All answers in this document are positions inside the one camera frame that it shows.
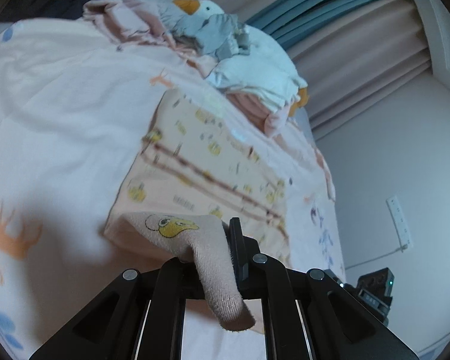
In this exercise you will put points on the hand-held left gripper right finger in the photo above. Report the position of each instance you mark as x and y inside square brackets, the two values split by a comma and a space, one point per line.
[243, 262]

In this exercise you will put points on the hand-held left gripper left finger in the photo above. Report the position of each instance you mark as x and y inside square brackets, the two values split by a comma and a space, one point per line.
[172, 281]

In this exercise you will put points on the orange cartoon print shirt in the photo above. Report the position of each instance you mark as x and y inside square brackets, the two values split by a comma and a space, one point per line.
[210, 157]

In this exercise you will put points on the folded pink garment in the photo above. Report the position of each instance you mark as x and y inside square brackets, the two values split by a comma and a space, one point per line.
[255, 114]

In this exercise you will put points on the white garment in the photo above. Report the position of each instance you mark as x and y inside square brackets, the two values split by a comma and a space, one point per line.
[255, 78]

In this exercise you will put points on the pink animal print blanket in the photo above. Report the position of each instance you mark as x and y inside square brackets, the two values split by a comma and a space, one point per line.
[60, 101]

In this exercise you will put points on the pink curtain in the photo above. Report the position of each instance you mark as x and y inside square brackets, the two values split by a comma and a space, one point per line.
[360, 67]

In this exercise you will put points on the grey garment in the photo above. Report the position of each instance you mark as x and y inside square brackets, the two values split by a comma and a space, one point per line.
[217, 33]

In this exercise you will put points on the white goose plush toy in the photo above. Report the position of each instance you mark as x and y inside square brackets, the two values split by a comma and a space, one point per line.
[206, 7]

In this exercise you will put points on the teal curtain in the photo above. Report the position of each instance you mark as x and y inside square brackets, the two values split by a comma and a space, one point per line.
[322, 11]

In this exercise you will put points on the crumpled pink garment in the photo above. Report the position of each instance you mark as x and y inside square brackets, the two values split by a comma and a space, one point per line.
[127, 18]

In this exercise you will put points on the white wall outlet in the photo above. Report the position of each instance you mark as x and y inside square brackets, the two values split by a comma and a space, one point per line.
[399, 221]

